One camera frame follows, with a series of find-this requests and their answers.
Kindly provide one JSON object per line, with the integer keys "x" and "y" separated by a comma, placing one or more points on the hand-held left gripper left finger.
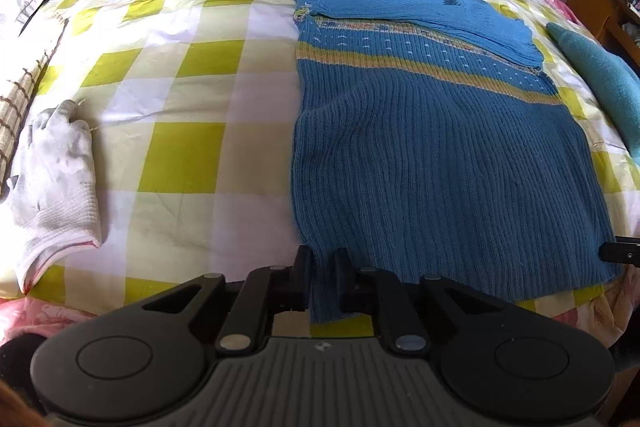
{"x": 302, "y": 268}

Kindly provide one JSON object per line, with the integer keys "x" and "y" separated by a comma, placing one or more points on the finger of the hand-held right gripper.
{"x": 620, "y": 252}

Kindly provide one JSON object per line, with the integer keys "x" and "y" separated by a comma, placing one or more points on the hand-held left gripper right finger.
{"x": 343, "y": 271}

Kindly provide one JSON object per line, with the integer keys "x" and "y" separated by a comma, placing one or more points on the blue knit sweater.
{"x": 425, "y": 157}

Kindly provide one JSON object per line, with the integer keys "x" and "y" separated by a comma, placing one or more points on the teal cloth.
{"x": 605, "y": 67}

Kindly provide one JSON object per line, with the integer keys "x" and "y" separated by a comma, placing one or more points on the yellow checked bedsheet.
{"x": 200, "y": 107}

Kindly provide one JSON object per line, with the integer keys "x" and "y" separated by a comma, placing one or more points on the wooden side cabinet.
{"x": 600, "y": 7}

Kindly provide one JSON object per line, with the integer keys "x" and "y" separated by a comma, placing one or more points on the white work glove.
{"x": 55, "y": 187}

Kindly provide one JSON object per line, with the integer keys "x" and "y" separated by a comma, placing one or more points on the pink floral bedspread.
{"x": 40, "y": 319}

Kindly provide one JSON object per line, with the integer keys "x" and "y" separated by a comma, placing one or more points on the brown plaid mat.
{"x": 20, "y": 107}

